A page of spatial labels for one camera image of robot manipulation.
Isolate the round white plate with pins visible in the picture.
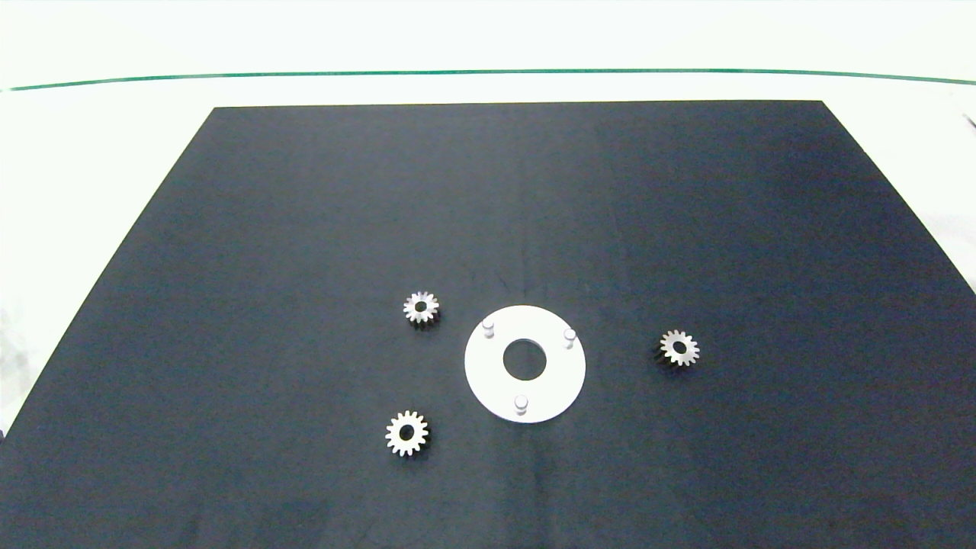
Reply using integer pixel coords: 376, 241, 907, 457
464, 304, 587, 425

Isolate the small steel planetary gear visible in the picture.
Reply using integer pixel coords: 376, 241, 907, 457
403, 291, 441, 330
385, 410, 432, 458
656, 329, 701, 368

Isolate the dark rectangular work mat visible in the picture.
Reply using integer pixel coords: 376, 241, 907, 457
0, 100, 976, 549

